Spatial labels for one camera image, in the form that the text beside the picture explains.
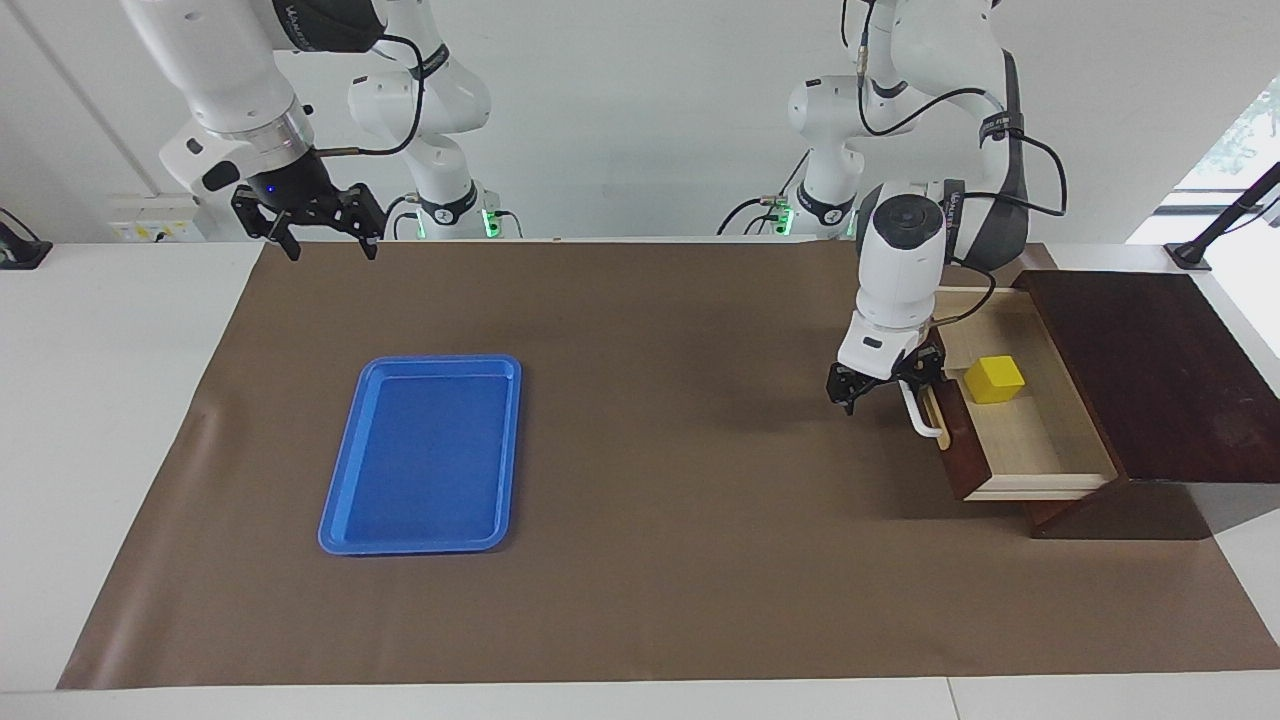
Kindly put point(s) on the wooden drawer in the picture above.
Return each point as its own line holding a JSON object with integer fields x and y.
{"x": 1020, "y": 440}

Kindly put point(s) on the yellow cube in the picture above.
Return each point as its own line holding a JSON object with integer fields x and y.
{"x": 995, "y": 382}

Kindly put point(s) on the brown table mat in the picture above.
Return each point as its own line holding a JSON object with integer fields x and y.
{"x": 700, "y": 560}

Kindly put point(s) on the bright window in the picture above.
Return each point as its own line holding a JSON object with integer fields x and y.
{"x": 1245, "y": 130}

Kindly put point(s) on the dark wooden cabinet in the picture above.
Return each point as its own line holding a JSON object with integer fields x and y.
{"x": 1180, "y": 380}

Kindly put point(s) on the black clamp mount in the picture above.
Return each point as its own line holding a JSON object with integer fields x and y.
{"x": 20, "y": 250}

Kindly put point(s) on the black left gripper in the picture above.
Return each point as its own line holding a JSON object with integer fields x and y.
{"x": 890, "y": 372}

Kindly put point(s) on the blue plastic tray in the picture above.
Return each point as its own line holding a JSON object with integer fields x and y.
{"x": 420, "y": 460}

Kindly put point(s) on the white wall socket box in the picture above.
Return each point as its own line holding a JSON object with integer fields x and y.
{"x": 140, "y": 220}

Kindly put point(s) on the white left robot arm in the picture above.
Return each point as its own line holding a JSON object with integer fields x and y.
{"x": 900, "y": 260}

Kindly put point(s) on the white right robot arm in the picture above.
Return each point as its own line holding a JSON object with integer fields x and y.
{"x": 230, "y": 80}

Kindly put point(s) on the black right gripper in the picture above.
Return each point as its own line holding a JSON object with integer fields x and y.
{"x": 290, "y": 190}

